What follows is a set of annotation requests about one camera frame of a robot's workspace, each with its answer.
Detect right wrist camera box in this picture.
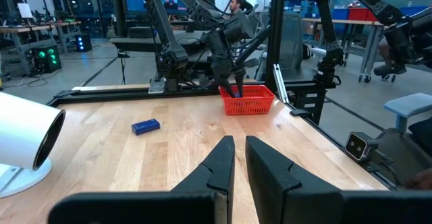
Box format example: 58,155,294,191
222,10,254,45

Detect computer tower green lights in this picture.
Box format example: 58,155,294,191
32,45,62,74

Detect person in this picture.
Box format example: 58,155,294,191
229,0,254,16
373,36,409,77

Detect narrow dark blue box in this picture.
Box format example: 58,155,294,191
131,118,161,136

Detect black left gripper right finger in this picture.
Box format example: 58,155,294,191
245,135,432,224

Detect blue-grey padded stool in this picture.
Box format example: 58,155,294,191
383,93,432,132

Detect grey mesh office chair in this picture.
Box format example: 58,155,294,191
279,11,304,72

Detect computer tower blue lights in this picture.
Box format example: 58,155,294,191
74,33,92,53

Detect white cylindrical lamp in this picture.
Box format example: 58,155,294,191
0,92,67,198

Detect black aluminium table frame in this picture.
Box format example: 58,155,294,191
47,0,406,190

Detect wooden background table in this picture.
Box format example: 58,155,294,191
0,20,82,55
302,17,385,83

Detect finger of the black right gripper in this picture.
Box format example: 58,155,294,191
215,77,236,99
235,69,246,95

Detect black side desk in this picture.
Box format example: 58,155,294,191
109,30,217,55

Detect grey table-level camera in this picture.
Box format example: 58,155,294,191
344,132,394,166

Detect red storage bin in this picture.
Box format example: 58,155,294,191
347,7,377,22

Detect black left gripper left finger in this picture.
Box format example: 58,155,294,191
49,135,236,224

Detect red plastic mesh basket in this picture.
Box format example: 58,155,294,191
218,84,276,116

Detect silver aluminium bar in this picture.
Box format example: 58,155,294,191
272,63,290,104

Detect person's hand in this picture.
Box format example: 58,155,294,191
404,168,432,190

